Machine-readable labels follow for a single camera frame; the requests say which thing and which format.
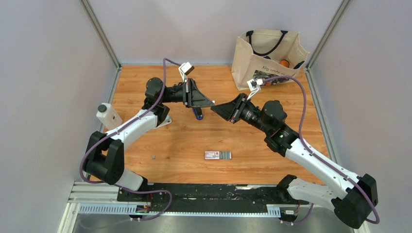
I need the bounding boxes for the orange ball in bag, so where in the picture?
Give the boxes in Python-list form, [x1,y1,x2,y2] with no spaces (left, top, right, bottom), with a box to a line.
[279,60,290,68]

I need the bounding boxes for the beige canvas tote bag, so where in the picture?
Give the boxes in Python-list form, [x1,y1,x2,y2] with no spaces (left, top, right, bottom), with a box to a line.
[231,29,309,90]

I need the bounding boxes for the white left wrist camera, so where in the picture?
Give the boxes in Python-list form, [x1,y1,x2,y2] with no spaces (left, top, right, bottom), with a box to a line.
[178,62,195,83]

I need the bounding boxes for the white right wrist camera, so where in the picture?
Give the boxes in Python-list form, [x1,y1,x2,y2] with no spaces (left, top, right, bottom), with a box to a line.
[247,78,263,100]

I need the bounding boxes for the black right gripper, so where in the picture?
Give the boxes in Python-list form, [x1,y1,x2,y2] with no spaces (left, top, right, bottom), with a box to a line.
[210,94,271,134]

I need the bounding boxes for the red white staple box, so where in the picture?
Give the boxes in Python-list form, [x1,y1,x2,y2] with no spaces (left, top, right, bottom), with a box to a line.
[205,151,232,160]

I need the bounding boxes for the blue black stapler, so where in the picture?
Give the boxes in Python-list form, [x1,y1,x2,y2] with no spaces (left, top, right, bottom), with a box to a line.
[192,107,204,120]

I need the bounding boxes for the white bottle black cap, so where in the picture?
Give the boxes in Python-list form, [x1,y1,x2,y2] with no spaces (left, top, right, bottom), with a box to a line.
[96,103,123,131]

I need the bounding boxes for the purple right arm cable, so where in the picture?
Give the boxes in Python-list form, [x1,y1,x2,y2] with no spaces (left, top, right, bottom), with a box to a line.
[261,75,380,225]

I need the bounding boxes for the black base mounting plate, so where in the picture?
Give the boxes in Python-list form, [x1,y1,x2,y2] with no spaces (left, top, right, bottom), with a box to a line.
[117,183,299,213]

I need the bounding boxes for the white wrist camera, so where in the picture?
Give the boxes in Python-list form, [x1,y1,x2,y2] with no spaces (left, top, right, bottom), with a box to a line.
[247,78,263,100]
[178,62,195,83]

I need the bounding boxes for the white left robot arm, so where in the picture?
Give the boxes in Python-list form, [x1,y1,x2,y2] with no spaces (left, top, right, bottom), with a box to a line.
[80,77,215,201]

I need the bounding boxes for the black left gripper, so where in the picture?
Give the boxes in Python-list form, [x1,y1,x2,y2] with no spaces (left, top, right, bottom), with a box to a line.
[160,79,214,109]

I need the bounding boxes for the slotted white cable duct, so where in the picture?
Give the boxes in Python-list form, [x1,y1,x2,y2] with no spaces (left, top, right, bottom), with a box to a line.
[78,204,281,218]

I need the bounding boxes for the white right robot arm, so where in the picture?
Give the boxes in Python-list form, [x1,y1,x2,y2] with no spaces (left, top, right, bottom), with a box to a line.
[211,93,378,229]

